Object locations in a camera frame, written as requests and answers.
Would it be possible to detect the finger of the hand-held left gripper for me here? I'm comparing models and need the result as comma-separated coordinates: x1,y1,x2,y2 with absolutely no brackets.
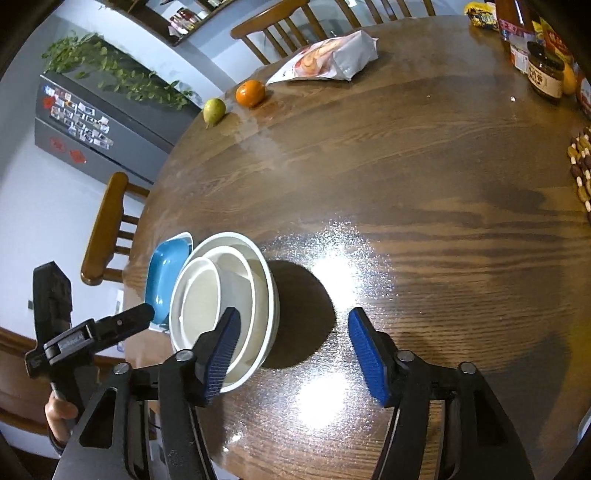
91,302,156,350

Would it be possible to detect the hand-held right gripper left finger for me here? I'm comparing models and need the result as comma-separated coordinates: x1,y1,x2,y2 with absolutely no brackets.
53,307,243,480

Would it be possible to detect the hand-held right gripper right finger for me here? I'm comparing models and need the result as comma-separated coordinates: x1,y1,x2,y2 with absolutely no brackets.
348,307,536,480

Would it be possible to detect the small white bowl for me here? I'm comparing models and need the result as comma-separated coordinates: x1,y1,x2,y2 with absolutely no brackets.
176,257,223,352

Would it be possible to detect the blue square plate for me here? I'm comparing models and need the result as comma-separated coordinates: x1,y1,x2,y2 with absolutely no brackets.
144,239,193,326

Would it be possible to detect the medium white bowl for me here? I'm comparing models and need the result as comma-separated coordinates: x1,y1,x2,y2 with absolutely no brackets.
202,246,258,372

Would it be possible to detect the large white bowl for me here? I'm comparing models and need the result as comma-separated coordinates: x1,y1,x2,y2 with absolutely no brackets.
169,232,281,394

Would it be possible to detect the person's left hand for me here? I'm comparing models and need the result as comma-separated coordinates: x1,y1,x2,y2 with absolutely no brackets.
44,398,79,445

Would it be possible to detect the wooden chair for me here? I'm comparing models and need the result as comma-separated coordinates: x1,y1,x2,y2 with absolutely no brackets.
80,172,151,285
336,0,437,25
230,0,326,66

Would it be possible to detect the grey refrigerator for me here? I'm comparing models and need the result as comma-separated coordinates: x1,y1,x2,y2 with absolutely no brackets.
34,69,205,186

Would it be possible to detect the green pear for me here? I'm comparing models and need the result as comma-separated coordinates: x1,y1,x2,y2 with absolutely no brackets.
202,97,227,129

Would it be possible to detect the green trailing plant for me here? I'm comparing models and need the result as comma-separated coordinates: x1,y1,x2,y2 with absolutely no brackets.
41,31,200,112

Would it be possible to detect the orange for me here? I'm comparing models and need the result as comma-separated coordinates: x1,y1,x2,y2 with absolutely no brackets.
235,79,267,109

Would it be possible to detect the beaded trivet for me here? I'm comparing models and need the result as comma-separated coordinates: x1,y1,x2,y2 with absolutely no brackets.
566,128,591,216

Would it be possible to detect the white snack bag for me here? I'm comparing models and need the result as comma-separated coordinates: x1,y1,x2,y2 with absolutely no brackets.
265,30,380,86

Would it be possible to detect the dark sauce jar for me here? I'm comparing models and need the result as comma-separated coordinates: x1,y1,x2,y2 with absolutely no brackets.
526,41,567,101

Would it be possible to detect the yellow snack packet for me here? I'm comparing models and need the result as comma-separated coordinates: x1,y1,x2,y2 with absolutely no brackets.
464,1,500,31

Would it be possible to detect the red label packet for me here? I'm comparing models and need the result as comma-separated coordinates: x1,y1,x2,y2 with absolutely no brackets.
539,13,574,63

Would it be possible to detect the wooden wall shelf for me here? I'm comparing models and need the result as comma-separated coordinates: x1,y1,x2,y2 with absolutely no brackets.
99,0,225,48

